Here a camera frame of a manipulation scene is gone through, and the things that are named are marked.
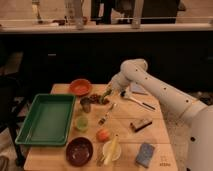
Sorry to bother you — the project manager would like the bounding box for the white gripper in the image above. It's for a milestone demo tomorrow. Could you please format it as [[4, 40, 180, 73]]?
[[105, 73, 128, 96]]

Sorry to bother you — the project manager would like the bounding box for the green pepper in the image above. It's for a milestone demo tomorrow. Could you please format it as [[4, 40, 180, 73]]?
[[100, 92, 107, 104]]

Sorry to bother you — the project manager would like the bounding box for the orange red bowl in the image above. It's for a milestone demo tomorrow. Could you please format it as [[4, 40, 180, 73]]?
[[69, 79, 92, 96]]

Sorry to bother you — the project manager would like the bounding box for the black chair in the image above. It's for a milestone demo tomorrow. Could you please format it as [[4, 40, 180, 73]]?
[[0, 76, 25, 166]]

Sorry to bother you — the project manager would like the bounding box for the green plastic tray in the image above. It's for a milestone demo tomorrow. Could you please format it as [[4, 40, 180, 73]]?
[[15, 94, 76, 146]]

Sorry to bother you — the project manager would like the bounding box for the orange fruit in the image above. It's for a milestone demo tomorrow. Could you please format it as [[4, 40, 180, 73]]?
[[96, 128, 110, 142]]

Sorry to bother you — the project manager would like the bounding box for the blue sponge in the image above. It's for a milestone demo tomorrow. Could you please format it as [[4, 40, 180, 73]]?
[[135, 143, 155, 168]]

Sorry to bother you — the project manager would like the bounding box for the metal cup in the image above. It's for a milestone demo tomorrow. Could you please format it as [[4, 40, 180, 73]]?
[[80, 97, 91, 113]]

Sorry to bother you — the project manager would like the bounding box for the small white plate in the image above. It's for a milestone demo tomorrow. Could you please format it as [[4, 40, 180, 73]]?
[[101, 140, 122, 162]]

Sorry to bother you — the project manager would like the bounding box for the small fork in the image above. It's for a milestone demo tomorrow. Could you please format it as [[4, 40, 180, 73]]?
[[98, 103, 116, 125]]

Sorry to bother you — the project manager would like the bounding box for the small green cup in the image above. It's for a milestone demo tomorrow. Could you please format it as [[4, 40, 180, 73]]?
[[75, 116, 88, 132]]

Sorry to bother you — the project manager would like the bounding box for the dark maroon bowl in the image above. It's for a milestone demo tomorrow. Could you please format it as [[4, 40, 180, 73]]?
[[66, 137, 93, 167]]

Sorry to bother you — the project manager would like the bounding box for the yellow banana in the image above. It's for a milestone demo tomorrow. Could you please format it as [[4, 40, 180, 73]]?
[[104, 135, 118, 165]]

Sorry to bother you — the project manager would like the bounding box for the brown grape cluster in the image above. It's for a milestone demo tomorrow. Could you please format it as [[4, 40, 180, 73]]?
[[89, 94, 109, 105]]

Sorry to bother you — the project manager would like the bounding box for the grey cloth piece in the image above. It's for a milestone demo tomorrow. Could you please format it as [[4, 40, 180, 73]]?
[[130, 83, 146, 95]]

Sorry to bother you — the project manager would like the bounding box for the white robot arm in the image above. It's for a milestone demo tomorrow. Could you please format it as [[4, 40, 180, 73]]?
[[108, 58, 213, 171]]

